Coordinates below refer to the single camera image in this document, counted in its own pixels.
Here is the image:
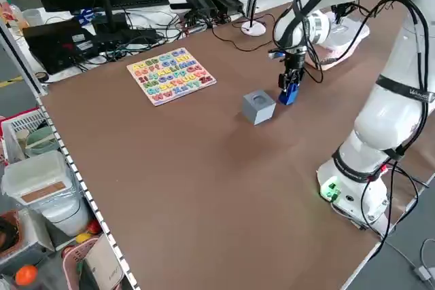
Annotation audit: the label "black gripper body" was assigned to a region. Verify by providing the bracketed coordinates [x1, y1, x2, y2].
[283, 51, 307, 74]

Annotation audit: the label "orange fruit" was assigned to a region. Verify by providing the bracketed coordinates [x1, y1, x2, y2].
[15, 265, 39, 287]

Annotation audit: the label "colourful alphabet puzzle board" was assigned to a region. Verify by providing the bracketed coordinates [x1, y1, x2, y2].
[126, 48, 218, 107]

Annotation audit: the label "white lidded storage container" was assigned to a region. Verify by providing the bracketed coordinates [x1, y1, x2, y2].
[1, 149, 90, 237]

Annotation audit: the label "pink storage bin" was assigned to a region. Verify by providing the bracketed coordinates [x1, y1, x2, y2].
[304, 31, 370, 72]

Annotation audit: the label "black lamp cable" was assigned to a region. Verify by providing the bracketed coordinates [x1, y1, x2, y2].
[211, 13, 278, 52]

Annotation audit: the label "white cardboard box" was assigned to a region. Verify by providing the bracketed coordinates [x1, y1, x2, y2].
[84, 235, 125, 288]

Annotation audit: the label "black electronics box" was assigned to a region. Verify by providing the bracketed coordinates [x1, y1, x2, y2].
[22, 20, 100, 75]

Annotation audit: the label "white plastic basket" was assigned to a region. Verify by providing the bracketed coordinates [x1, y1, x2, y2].
[0, 106, 64, 166]

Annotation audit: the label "green bowl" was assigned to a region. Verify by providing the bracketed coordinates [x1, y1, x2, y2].
[25, 126, 60, 157]

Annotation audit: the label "blue toy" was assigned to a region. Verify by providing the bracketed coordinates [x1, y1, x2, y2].
[278, 83, 299, 106]

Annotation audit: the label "black keyboard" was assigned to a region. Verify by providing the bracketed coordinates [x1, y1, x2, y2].
[111, 0, 171, 11]

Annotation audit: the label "grey block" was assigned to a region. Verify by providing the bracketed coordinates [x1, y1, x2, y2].
[242, 90, 277, 126]

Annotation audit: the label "pink plastic basket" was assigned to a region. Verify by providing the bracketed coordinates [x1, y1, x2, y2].
[60, 234, 128, 290]

